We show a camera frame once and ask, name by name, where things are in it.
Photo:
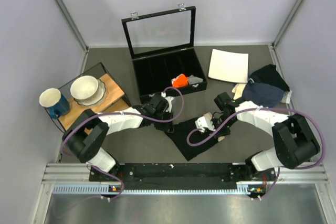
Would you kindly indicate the white cloth in pile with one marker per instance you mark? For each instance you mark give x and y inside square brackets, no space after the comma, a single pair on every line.
[287,97]

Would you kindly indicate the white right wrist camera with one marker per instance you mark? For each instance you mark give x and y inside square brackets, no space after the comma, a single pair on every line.
[204,123]

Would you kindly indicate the grey rolled underwear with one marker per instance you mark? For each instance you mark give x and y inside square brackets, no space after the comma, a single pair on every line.
[194,80]

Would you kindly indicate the orange rolled underwear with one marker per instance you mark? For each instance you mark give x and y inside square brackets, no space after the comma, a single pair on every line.
[180,81]

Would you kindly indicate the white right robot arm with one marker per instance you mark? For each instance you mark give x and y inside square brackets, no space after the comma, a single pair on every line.
[294,141]

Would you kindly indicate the white ceramic bowl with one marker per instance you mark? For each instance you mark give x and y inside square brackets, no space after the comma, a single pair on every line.
[84,87]

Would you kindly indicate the navy blue underwear in pile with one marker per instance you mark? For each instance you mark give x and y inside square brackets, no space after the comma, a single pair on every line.
[262,94]

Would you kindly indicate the blue mug white inside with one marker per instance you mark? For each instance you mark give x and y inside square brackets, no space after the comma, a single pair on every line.
[54,102]

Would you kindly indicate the beige cloth in pile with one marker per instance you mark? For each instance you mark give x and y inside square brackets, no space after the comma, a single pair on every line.
[238,90]

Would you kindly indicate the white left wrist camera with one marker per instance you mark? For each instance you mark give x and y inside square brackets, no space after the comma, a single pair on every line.
[169,102]

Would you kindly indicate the white square plate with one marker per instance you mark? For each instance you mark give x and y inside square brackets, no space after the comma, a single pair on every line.
[228,66]

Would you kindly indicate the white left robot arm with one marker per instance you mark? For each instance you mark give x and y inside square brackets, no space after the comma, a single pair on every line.
[85,136]

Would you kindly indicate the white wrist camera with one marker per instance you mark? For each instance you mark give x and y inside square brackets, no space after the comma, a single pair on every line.
[204,123]
[169,102]

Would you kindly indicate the grey slotted cable duct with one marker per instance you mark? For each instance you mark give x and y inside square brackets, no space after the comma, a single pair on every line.
[111,190]

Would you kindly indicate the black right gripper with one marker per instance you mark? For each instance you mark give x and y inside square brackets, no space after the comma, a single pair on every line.
[222,133]

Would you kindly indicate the black glass-lid storage box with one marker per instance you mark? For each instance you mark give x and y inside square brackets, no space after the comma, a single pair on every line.
[161,46]

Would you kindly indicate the white scalloped saucer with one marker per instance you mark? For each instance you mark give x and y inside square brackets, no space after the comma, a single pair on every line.
[96,99]

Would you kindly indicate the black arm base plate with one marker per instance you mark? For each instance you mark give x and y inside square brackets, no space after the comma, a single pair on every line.
[181,176]

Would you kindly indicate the black underwear in pile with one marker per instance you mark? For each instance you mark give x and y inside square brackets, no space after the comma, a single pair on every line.
[269,75]

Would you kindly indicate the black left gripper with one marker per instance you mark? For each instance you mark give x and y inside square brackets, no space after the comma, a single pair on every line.
[167,126]

